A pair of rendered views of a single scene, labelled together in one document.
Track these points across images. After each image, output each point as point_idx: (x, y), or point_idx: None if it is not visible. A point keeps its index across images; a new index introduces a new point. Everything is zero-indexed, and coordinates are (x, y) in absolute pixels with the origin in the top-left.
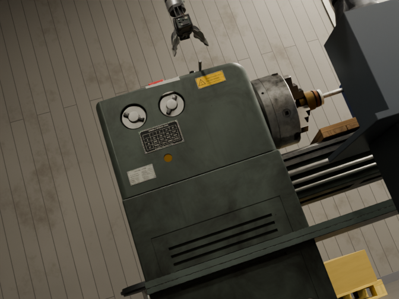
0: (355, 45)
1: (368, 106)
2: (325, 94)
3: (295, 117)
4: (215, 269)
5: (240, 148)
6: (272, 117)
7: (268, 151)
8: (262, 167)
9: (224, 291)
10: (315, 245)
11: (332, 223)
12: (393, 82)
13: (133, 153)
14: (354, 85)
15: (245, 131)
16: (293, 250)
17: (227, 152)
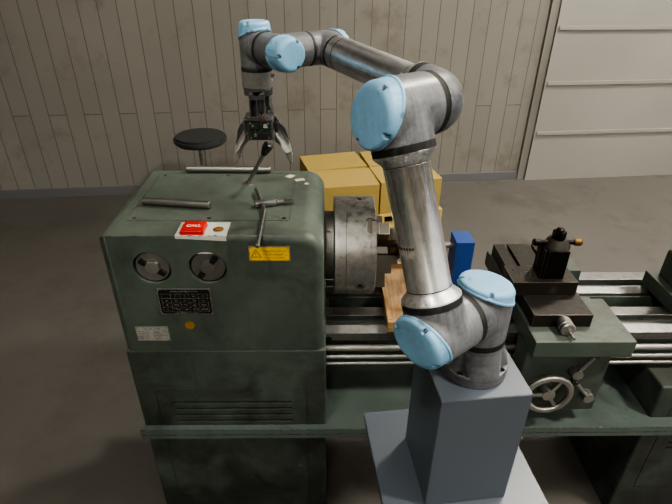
0: (433, 430)
1: (417, 451)
2: None
3: (369, 290)
4: (216, 437)
5: (280, 338)
6: (341, 286)
7: (311, 349)
8: (298, 361)
9: (222, 442)
10: None
11: (346, 432)
12: (449, 478)
13: (145, 309)
14: (418, 421)
15: (293, 324)
16: None
17: (264, 339)
